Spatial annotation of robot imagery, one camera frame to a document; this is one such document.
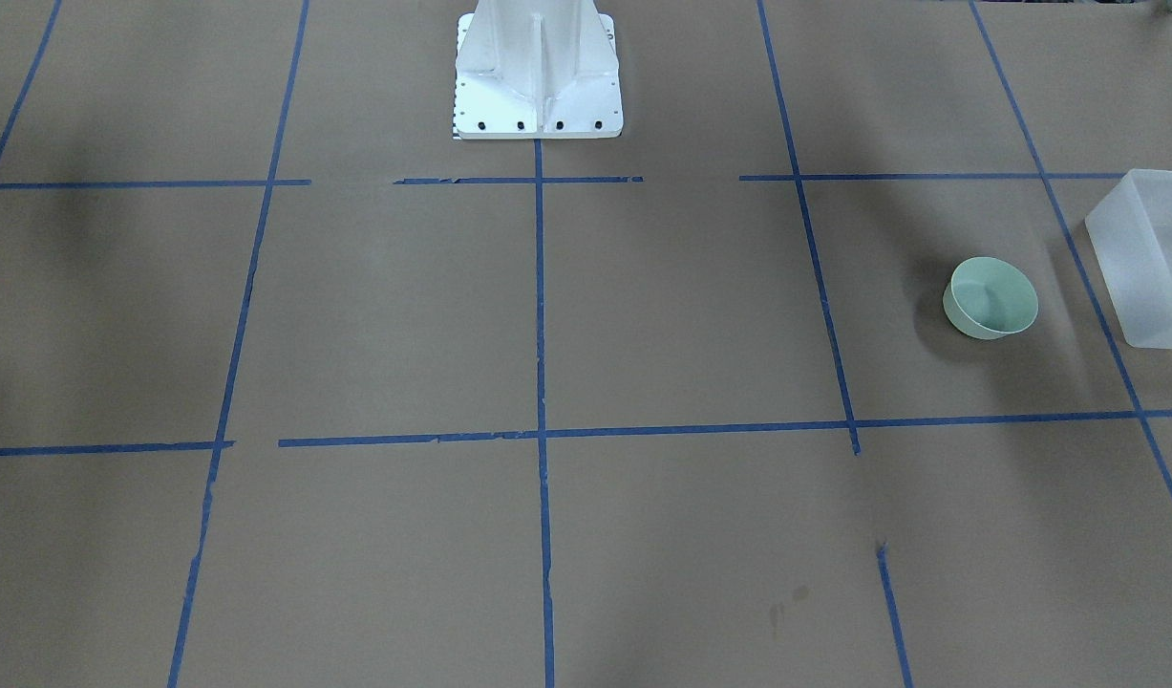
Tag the clear plastic storage box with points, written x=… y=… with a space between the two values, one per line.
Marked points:
x=1131 y=233

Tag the green ceramic bowl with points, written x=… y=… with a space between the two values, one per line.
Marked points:
x=988 y=299

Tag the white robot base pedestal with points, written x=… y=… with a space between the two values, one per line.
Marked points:
x=537 y=70

